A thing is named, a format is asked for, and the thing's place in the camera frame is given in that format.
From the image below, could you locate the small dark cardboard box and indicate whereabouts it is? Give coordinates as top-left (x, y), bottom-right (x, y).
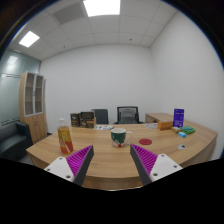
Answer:
top-left (70, 112), bottom-right (81, 128)

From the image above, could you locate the upright purple box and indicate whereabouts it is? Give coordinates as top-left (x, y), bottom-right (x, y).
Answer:
top-left (172, 108), bottom-right (185, 128)

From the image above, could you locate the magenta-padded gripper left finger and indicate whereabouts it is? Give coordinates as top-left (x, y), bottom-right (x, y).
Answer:
top-left (43, 144), bottom-right (95, 187)

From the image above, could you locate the green flat box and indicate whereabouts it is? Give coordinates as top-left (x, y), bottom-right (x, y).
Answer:
top-left (179, 125), bottom-right (196, 136)

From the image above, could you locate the orange cardboard box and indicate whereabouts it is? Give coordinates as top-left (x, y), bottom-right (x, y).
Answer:
top-left (157, 120), bottom-right (174, 131)

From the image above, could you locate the flat round red coaster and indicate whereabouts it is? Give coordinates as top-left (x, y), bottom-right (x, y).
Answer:
top-left (138, 138), bottom-right (153, 146)

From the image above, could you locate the grey mesh-back office chair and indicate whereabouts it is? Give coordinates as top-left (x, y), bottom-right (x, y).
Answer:
top-left (114, 105), bottom-right (143, 125)

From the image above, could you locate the small ceiling light panel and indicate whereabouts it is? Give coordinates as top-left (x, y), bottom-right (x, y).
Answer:
top-left (18, 30), bottom-right (41, 48)

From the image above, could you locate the wooden glass-door shelf cabinet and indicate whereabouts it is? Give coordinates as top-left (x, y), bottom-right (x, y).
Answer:
top-left (18, 70), bottom-right (48, 144)

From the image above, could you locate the round white mat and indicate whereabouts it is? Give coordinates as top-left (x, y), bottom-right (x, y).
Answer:
top-left (145, 122), bottom-right (159, 130)

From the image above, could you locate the large ceiling light panel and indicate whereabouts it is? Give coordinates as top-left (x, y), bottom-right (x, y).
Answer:
top-left (82, 0), bottom-right (122, 18)

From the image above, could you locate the black leather sofa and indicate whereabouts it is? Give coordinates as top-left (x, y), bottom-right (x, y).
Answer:
top-left (0, 121), bottom-right (34, 160)

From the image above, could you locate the brown cardboard box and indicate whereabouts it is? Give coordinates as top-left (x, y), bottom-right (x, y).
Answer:
top-left (85, 117), bottom-right (97, 129)

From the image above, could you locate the green floral ceramic mug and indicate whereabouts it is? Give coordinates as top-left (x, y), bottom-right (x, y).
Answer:
top-left (110, 127), bottom-right (133, 148)

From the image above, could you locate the ceiling air vent grille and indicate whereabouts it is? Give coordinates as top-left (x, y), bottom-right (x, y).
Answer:
top-left (53, 3), bottom-right (86, 25)

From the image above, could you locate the large dark cardboard box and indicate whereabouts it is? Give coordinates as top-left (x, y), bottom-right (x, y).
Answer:
top-left (79, 111), bottom-right (96, 122)

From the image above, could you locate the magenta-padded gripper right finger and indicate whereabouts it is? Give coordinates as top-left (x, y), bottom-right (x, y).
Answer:
top-left (129, 143), bottom-right (184, 187)

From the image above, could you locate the amber tea bottle white cap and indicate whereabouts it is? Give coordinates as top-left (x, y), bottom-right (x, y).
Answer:
top-left (57, 117), bottom-right (74, 155)

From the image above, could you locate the dark padded office chair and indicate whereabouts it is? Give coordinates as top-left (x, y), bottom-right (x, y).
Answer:
top-left (91, 108), bottom-right (110, 125)

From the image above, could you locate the white printed pamphlet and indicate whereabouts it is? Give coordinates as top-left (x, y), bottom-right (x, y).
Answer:
top-left (93, 124), bottom-right (114, 131)

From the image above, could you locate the wooden side desk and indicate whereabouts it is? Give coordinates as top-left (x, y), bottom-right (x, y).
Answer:
top-left (144, 112), bottom-right (175, 124)

